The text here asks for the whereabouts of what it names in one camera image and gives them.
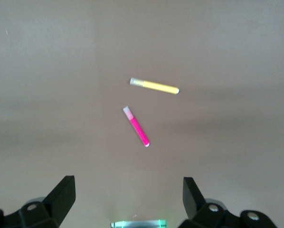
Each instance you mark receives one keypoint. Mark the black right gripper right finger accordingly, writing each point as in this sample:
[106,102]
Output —
[194,204]

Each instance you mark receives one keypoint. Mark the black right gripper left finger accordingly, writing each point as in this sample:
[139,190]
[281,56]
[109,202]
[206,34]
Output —
[56,202]

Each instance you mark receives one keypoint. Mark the yellow highlighter marker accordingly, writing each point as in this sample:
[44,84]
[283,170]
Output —
[158,86]

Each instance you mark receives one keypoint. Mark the pink highlighter marker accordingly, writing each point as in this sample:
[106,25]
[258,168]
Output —
[138,129]

